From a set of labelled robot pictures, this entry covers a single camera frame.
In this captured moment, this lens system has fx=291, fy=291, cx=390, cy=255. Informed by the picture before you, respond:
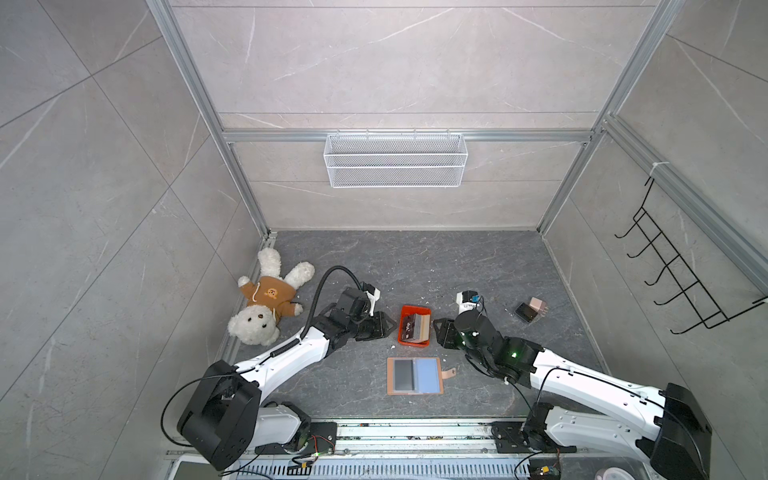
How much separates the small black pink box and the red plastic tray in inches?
11.8

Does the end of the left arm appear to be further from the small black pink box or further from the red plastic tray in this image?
the small black pink box

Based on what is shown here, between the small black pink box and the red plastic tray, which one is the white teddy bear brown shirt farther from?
the small black pink box

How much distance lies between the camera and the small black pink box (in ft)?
3.13

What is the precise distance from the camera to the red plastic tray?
894mm

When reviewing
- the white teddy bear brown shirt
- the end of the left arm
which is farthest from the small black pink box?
the white teddy bear brown shirt

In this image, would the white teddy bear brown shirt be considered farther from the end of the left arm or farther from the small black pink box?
the small black pink box

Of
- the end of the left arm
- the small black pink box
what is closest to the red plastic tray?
the end of the left arm

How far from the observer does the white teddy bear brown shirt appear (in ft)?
2.87

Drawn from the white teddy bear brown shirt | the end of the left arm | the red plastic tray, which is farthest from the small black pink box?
the white teddy bear brown shirt

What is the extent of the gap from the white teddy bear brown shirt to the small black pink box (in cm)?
73

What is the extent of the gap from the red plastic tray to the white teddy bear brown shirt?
0.34 meters
